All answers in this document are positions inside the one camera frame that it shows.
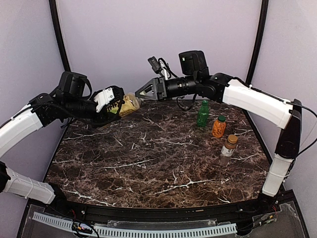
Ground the yellow tea bottle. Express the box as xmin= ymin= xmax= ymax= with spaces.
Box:
xmin=119 ymin=93 xmax=141 ymax=117

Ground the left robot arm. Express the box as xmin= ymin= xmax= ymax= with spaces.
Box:
xmin=0 ymin=71 xmax=124 ymax=204

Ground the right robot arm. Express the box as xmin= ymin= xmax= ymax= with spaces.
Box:
xmin=135 ymin=50 xmax=302 ymax=197

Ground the green plastic bottle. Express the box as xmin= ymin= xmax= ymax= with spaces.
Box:
xmin=197 ymin=100 xmax=209 ymax=127

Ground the orange juice bottle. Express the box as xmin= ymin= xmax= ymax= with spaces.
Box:
xmin=212 ymin=115 xmax=226 ymax=138

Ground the brown coffee bottle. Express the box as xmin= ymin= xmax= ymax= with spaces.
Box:
xmin=219 ymin=134 xmax=238 ymax=166

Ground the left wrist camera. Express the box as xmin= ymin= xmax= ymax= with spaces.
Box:
xmin=93 ymin=87 xmax=114 ymax=113

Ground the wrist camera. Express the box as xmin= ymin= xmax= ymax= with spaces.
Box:
xmin=93 ymin=87 xmax=114 ymax=113
xmin=148 ymin=56 xmax=171 ymax=80

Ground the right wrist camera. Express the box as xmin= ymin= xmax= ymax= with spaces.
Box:
xmin=148 ymin=56 xmax=171 ymax=80

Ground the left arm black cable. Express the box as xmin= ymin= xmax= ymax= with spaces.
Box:
xmin=60 ymin=99 xmax=124 ymax=128

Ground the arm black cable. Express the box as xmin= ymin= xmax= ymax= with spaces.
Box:
xmin=284 ymin=100 xmax=317 ymax=159
xmin=60 ymin=99 xmax=124 ymax=128

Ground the left black frame post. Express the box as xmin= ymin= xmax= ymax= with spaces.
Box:
xmin=49 ymin=0 xmax=71 ymax=71

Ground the black frame post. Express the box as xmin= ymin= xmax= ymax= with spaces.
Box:
xmin=49 ymin=0 xmax=71 ymax=71
xmin=246 ymin=0 xmax=269 ymax=84

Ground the black front rail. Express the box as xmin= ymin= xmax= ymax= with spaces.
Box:
xmin=55 ymin=199 xmax=275 ymax=223

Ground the white slotted cable duct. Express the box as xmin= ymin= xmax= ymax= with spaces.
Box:
xmin=32 ymin=212 xmax=237 ymax=238

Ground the right black frame post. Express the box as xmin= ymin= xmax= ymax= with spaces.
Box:
xmin=246 ymin=0 xmax=269 ymax=84

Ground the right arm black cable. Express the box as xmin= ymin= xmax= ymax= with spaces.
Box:
xmin=284 ymin=100 xmax=317 ymax=159

